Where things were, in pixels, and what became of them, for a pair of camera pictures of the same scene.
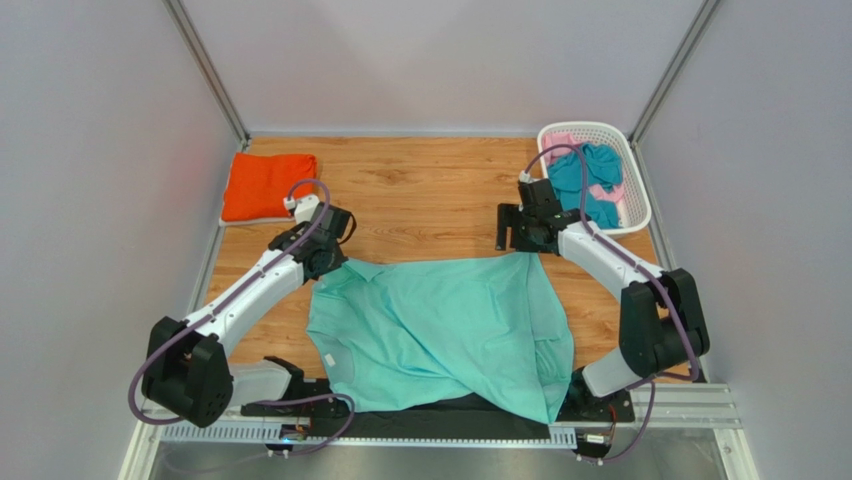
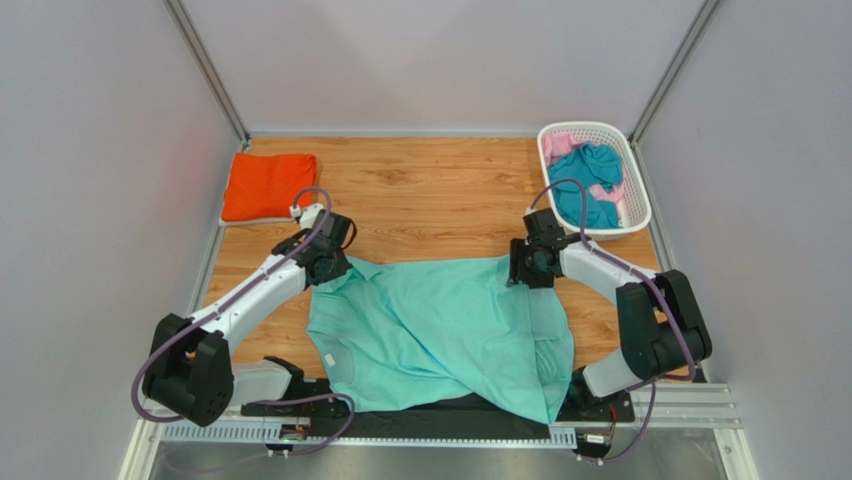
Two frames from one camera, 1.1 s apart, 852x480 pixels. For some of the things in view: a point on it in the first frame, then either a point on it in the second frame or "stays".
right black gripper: x=504 y=226 → x=529 y=267
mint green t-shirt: x=386 y=332 stays
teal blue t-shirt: x=603 y=168 stays
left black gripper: x=340 y=258 stays
